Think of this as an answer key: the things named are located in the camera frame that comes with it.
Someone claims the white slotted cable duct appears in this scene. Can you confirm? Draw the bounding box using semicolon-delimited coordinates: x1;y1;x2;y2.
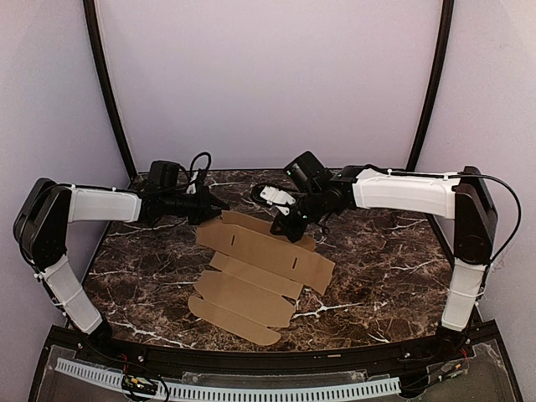
54;357;402;401

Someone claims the black frame post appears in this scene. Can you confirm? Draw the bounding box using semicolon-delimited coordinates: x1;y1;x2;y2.
82;0;137;182
405;0;455;172

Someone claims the right black frame post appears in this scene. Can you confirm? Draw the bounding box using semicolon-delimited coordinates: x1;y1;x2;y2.
405;0;455;172

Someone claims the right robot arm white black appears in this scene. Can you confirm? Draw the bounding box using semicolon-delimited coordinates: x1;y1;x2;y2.
260;152;497;362

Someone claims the brown cardboard box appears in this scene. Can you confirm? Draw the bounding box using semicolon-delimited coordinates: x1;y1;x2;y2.
188;211;335;346

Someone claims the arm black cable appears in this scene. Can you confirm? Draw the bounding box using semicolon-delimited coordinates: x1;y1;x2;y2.
472;173;523;269
178;151;213;193

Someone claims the small green circuit board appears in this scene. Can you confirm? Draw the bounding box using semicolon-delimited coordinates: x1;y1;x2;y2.
121;374;158;395

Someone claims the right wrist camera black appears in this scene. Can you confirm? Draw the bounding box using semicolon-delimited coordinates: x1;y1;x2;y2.
250;183;296;214

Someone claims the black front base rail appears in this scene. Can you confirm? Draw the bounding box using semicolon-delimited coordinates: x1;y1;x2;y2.
64;336;467;377

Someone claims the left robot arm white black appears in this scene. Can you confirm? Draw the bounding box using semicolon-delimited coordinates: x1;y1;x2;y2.
13;161;229;348

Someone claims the left black frame post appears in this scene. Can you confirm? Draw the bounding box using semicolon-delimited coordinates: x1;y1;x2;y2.
82;0;137;182

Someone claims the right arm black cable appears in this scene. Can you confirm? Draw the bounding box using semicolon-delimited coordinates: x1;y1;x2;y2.
472;173;523;269

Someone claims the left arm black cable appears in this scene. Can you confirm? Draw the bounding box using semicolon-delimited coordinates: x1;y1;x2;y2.
178;151;213;193

